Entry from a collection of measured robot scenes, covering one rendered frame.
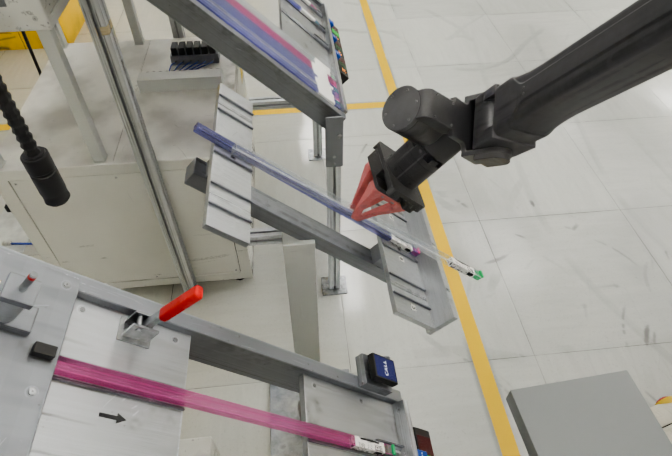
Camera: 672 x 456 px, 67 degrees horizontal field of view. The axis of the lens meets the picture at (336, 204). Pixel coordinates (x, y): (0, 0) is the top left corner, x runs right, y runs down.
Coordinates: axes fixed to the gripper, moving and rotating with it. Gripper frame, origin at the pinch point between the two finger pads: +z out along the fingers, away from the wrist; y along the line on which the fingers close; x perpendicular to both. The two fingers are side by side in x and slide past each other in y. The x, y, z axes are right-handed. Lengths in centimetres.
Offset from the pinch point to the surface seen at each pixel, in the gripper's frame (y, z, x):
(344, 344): -35, 70, 68
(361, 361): 13.9, 14.6, 11.6
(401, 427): 21.7, 16.7, 20.4
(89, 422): 29.4, 15.9, -26.3
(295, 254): -9.4, 20.9, 5.9
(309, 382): 18.4, 16.8, 2.5
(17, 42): -253, 174, -59
